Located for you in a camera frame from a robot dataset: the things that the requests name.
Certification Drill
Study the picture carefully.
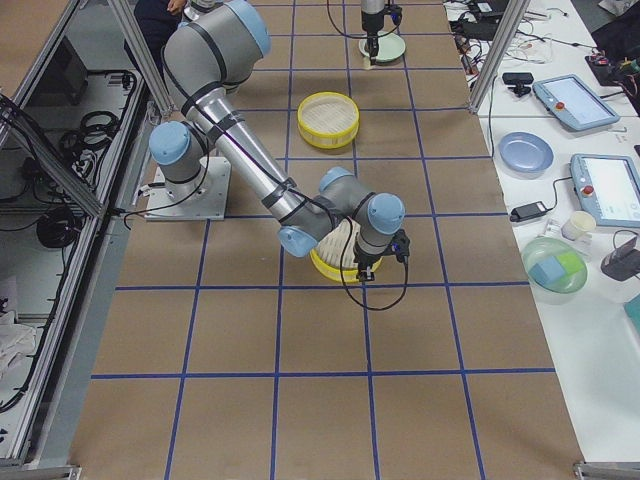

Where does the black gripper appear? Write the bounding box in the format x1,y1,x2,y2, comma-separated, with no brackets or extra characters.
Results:
354,247,382,281
361,12,385,62

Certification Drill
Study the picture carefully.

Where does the yellow steamer basket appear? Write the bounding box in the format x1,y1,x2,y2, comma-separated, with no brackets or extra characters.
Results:
310,217,390,284
297,92,360,149

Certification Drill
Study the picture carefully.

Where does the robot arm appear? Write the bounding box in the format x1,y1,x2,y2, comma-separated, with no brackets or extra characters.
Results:
161,1,409,281
360,0,386,64

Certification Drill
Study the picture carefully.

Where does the person's hand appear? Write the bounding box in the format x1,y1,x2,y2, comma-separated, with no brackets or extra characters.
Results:
167,0,187,15

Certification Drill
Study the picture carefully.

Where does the pale green plate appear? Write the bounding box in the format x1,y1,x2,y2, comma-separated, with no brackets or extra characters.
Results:
358,32,406,65

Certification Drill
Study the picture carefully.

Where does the black webcam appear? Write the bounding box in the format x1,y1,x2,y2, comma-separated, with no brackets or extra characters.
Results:
502,72,534,98

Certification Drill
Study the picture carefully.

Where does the black power adapter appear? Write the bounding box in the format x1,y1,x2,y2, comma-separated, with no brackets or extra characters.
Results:
509,201,548,223

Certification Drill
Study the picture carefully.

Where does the blue plate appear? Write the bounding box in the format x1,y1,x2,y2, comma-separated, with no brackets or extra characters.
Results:
498,132,554,179

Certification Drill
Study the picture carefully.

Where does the green bowl with blocks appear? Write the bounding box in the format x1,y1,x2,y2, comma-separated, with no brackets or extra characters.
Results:
521,236,588,305

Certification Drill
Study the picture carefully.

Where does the far teach pendant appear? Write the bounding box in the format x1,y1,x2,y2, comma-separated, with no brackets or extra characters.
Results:
531,74,620,131

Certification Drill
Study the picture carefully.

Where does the teach pendant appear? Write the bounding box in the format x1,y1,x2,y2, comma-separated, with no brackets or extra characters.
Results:
531,74,620,131
570,154,639,228

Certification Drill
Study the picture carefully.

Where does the person in dark clothes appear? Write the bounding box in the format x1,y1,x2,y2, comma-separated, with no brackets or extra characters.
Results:
134,0,183,64

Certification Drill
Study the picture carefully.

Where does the white paper cup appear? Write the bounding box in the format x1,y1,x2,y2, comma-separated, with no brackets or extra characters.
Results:
561,211,596,241

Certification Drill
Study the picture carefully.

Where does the near teach pendant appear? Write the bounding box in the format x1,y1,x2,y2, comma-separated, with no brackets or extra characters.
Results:
570,154,639,228

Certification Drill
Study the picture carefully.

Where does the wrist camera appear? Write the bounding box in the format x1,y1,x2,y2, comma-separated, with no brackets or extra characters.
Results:
390,229,410,265
386,4,402,26

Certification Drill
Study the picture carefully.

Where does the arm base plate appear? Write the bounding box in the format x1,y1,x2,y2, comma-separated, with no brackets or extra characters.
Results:
144,156,231,221

